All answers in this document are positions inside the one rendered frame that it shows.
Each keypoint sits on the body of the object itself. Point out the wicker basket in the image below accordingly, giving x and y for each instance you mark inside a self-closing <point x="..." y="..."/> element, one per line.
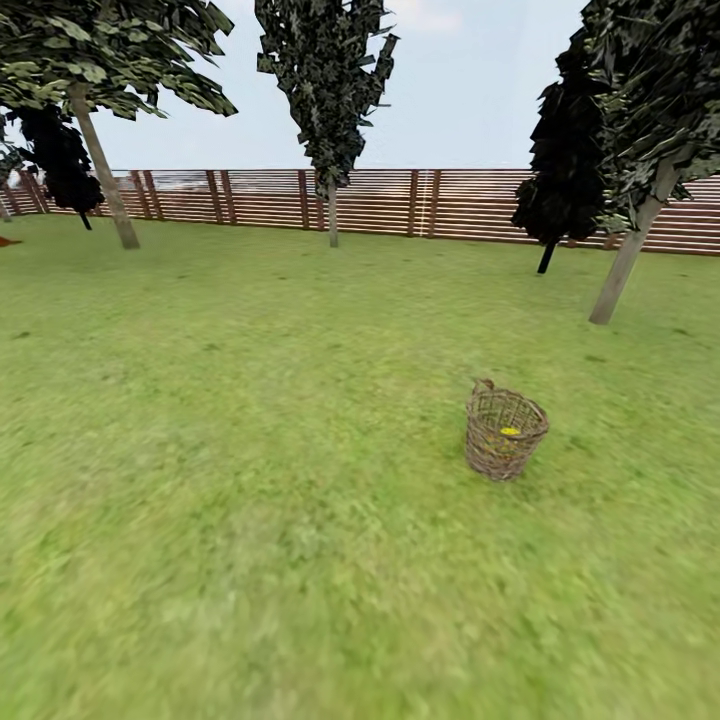
<point x="483" y="436"/>

